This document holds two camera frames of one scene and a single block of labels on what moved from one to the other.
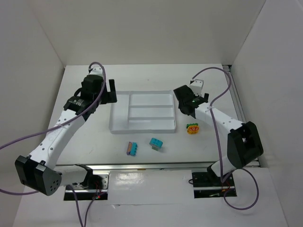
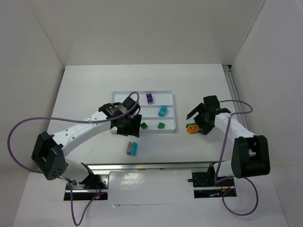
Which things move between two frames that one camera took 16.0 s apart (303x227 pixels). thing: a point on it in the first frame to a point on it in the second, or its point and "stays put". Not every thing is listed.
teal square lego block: [155, 144] to [163, 111]
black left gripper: [109, 95] to [129, 125]
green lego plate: [193, 124] stays put
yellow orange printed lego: [192, 129] stays put
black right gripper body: [185, 104] to [203, 117]
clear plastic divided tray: [141, 112] stays put
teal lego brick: [134, 149] stays put
